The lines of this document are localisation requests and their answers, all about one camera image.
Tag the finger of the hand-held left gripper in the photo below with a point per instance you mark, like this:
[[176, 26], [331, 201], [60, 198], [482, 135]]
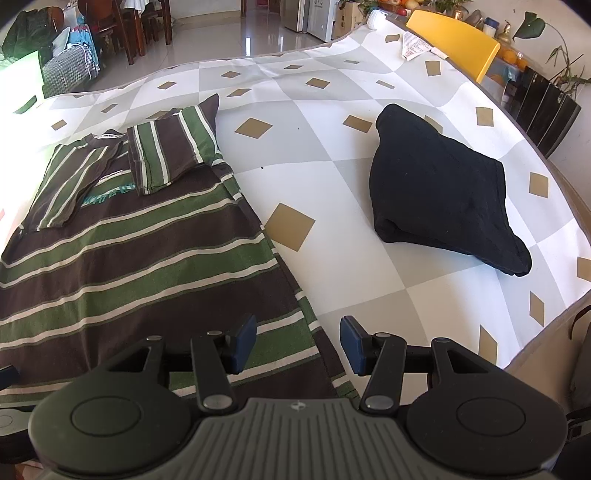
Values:
[[8, 374]]

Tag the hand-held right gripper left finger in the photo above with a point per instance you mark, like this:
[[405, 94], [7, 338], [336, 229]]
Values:
[[244, 341]]

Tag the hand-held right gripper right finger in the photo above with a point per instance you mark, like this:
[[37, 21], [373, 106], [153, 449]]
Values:
[[353, 345]]

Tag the green brown striped t-shirt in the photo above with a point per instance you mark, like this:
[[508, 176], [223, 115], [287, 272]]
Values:
[[138, 258]]

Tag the black folded garment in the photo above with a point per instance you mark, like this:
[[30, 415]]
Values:
[[438, 194]]

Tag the green plastic stool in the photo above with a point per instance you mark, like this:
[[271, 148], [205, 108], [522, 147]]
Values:
[[21, 83]]

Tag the black slatted panel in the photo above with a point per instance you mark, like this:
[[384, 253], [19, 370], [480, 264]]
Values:
[[540, 110]]

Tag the paper receipt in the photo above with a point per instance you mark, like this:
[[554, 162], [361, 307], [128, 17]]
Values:
[[415, 46]]

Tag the yellow board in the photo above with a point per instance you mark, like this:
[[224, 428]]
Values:
[[457, 41]]

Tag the white freezer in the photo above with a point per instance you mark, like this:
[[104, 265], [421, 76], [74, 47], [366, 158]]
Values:
[[321, 21]]

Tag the cardboard box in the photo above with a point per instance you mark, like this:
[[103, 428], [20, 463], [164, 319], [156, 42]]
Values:
[[348, 18]]

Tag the white cup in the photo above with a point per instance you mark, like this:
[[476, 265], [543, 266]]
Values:
[[376, 18]]

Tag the silver fridge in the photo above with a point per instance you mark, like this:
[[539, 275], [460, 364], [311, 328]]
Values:
[[293, 14]]

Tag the wooden dining chair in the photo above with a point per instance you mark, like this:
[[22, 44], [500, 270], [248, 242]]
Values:
[[111, 27], [154, 21]]

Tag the checkered houndstooth bag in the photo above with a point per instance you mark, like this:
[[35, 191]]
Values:
[[83, 44]]

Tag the dark jacket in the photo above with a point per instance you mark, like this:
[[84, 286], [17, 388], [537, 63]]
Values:
[[27, 32]]

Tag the tall leafy plant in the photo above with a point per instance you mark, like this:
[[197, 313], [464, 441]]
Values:
[[535, 25]]

